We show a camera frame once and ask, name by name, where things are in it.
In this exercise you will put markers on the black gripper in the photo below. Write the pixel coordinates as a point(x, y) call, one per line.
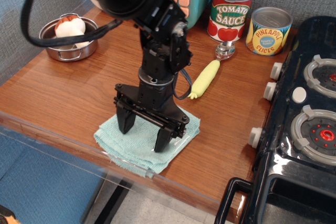
point(153, 101)

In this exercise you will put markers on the light blue cloth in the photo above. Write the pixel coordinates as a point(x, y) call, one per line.
point(134, 151)

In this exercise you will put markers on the small metal pot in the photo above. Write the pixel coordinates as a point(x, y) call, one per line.
point(73, 52)

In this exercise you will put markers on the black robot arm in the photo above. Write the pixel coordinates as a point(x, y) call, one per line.
point(166, 54)

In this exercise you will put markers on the plush white mushroom toy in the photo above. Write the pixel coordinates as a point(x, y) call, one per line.
point(70, 25)

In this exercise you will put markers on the pineapple slices can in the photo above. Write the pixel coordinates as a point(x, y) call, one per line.
point(268, 30)

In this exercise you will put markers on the tomato sauce can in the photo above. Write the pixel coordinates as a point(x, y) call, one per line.
point(227, 19)

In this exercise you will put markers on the black toy stove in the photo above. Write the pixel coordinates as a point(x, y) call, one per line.
point(294, 168)

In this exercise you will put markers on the orange object at corner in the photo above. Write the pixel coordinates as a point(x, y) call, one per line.
point(7, 216)

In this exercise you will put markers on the spoon with yellow handle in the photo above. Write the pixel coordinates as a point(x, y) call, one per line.
point(223, 51)

